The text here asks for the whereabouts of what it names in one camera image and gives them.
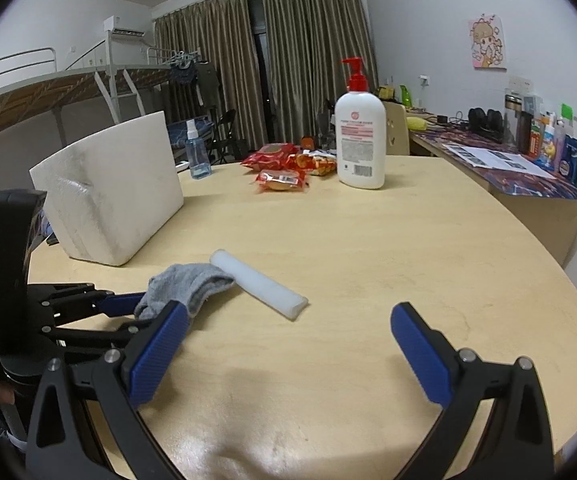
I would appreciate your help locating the white spray bottle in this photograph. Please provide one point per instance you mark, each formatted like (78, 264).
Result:
(197, 157)

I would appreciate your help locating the white metal bunk bed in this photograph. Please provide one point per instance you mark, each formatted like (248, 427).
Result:
(28, 90)

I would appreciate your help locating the red and yellow snack packet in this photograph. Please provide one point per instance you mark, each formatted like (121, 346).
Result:
(318, 162)

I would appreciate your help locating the large red snack packet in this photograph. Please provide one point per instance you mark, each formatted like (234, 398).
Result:
(268, 156)

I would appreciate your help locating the row of toiletry bottles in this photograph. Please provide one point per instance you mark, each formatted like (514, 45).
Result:
(566, 155)

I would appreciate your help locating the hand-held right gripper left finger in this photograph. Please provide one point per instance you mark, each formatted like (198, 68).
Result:
(161, 355)

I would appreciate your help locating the white foam roll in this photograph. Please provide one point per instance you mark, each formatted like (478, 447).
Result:
(263, 285)

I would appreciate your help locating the dark thermos flask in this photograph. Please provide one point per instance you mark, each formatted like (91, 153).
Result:
(524, 132)

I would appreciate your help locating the dark hanging clothes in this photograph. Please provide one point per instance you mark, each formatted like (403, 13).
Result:
(196, 80)

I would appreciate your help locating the small red snack packet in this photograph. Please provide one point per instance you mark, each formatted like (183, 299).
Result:
(283, 181)

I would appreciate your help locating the grey sock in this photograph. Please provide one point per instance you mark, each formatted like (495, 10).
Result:
(183, 282)

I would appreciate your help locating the wooden chair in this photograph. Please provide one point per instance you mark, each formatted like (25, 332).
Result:
(397, 130)

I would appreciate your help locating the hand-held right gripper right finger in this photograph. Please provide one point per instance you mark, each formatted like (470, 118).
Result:
(418, 355)

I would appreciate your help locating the dark patterned desk cover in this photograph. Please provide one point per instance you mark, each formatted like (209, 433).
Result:
(533, 182)

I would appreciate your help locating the cartoon wall poster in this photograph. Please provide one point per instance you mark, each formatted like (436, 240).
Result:
(487, 42)

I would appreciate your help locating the brown curtain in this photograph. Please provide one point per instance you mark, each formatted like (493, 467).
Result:
(318, 60)
(213, 70)

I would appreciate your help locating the printed paper sheets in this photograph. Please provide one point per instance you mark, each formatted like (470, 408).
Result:
(498, 159)

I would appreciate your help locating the white air conditioner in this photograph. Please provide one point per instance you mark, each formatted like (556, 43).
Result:
(124, 27)

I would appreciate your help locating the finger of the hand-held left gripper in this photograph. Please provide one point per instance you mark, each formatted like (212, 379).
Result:
(118, 305)
(93, 342)

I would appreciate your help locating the white wall socket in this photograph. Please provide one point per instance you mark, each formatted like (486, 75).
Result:
(519, 83)

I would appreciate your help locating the black folding chair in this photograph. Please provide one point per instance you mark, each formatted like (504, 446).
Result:
(228, 135)

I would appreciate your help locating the black headphones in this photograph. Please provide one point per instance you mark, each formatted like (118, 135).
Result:
(486, 121)

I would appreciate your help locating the green plastic container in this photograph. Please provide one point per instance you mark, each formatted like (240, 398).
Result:
(406, 96)

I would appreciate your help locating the white bunk bed ladder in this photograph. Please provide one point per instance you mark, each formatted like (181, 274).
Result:
(118, 92)

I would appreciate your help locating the yellow and black box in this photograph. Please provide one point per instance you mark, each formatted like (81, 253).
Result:
(384, 93)

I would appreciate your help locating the white foam box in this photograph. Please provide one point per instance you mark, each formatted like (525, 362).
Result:
(113, 195)

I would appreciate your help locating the white lotion pump bottle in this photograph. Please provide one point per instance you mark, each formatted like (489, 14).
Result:
(361, 140)

